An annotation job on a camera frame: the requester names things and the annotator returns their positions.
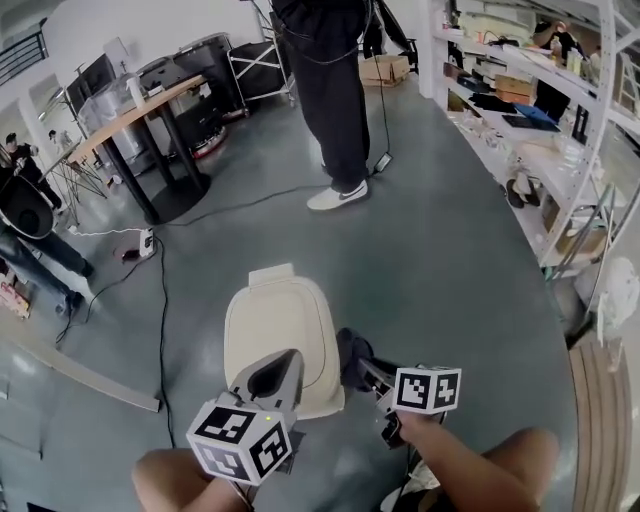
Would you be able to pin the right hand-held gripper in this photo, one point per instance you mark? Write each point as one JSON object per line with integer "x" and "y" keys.
{"x": 425, "y": 390}

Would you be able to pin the open cardboard box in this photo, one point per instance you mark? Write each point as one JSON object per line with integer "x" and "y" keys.
{"x": 382, "y": 70}

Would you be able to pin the cream plastic trash bin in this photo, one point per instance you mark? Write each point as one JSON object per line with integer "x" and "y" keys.
{"x": 275, "y": 325}

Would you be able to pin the colourful box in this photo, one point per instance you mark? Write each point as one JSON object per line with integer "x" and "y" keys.
{"x": 15, "y": 300}

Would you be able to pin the person's leg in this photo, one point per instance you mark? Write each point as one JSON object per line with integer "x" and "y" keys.
{"x": 165, "y": 475}
{"x": 525, "y": 460}

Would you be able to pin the white shelving rack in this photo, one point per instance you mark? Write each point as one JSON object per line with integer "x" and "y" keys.
{"x": 525, "y": 100}

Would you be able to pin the white power strip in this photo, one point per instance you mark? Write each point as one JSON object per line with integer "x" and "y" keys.
{"x": 146, "y": 242}

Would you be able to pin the dark blue cloth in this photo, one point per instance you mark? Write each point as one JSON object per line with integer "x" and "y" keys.
{"x": 357, "y": 350}

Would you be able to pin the person's right leg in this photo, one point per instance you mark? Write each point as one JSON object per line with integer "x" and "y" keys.
{"x": 525, "y": 460}

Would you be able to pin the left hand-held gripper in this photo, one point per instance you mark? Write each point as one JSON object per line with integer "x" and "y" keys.
{"x": 235, "y": 445}

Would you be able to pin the person's left leg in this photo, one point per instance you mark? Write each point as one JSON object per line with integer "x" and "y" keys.
{"x": 165, "y": 475}

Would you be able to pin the white plastic bag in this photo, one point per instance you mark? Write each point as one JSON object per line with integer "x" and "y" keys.
{"x": 615, "y": 295}

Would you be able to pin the dark slippers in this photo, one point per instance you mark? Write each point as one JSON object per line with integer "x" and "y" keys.
{"x": 522, "y": 192}

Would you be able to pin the black folding cart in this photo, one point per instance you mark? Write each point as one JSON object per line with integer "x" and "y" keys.
{"x": 260, "y": 70}

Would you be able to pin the white spray bottle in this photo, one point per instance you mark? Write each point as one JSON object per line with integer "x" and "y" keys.
{"x": 136, "y": 92}

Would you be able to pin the black monitor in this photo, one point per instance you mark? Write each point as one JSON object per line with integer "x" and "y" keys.
{"x": 92, "y": 80}

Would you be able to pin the black power adapter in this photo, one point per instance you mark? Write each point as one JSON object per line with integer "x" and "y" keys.
{"x": 382, "y": 162}

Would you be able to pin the person's right white shoe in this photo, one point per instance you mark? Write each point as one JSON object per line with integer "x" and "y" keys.
{"x": 420, "y": 480}

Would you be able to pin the round wooden table black legs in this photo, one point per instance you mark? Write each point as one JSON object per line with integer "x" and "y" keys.
{"x": 135, "y": 115}

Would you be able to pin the person's right forearm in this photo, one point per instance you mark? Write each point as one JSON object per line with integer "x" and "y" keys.
{"x": 440, "y": 460}

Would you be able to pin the plastic-wrapped silver machine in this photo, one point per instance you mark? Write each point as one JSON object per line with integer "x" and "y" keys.
{"x": 125, "y": 145}

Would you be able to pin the black office chair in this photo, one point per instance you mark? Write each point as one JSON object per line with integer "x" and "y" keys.
{"x": 409, "y": 50}

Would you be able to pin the desk with white legs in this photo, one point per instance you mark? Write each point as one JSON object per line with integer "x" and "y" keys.
{"x": 135, "y": 397}

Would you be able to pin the wooden slat boards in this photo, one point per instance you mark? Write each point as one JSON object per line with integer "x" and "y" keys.
{"x": 600, "y": 425}

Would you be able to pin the black railing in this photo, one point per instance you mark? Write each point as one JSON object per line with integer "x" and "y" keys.
{"x": 20, "y": 55}

